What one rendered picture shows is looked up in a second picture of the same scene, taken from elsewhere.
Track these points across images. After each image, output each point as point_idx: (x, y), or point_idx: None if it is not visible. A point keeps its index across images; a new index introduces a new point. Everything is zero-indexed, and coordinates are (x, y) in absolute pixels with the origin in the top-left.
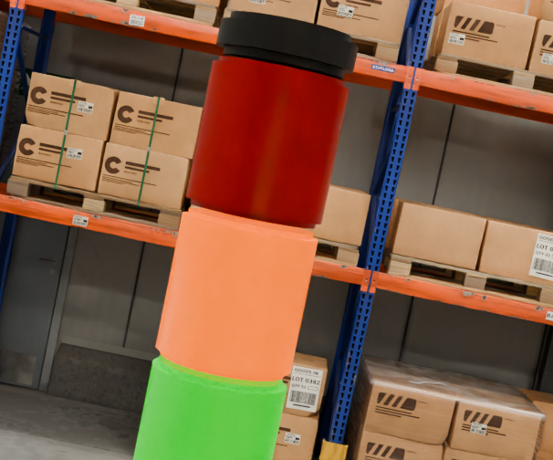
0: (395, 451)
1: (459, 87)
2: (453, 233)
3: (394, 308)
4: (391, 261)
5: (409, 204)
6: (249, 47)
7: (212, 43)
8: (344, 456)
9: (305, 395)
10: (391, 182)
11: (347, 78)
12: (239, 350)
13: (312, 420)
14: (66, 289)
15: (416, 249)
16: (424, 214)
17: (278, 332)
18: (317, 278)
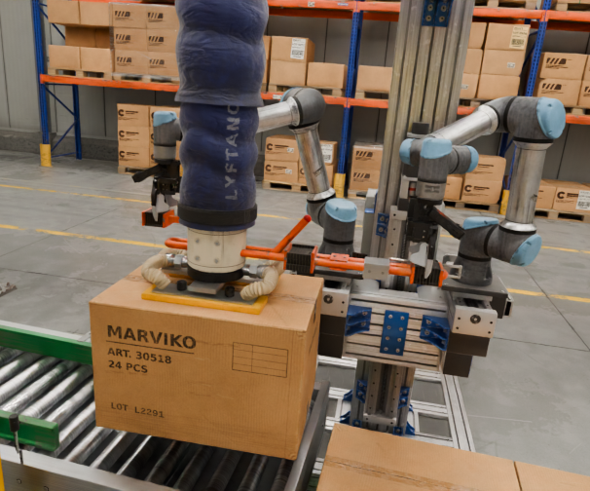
0: (365, 174)
1: (378, 7)
2: (382, 76)
3: (371, 121)
4: (355, 93)
5: (361, 66)
6: None
7: (268, 5)
8: (344, 178)
9: (326, 156)
10: (351, 56)
11: (337, 17)
12: None
13: (330, 166)
14: None
15: (366, 86)
16: (368, 69)
17: None
18: (336, 112)
